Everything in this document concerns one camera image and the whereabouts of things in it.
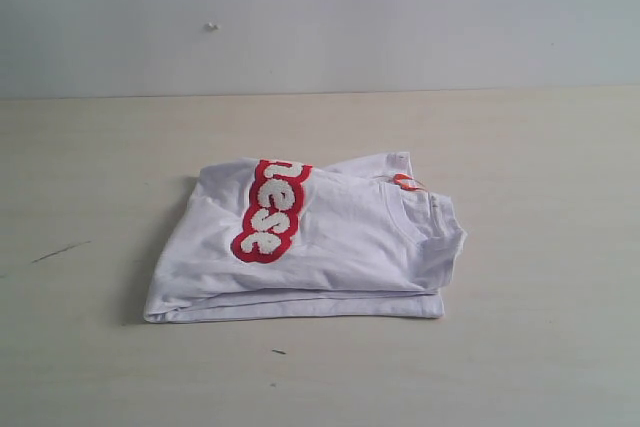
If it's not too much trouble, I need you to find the white t-shirt red print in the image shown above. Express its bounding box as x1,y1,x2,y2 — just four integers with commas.
143,152,465,323

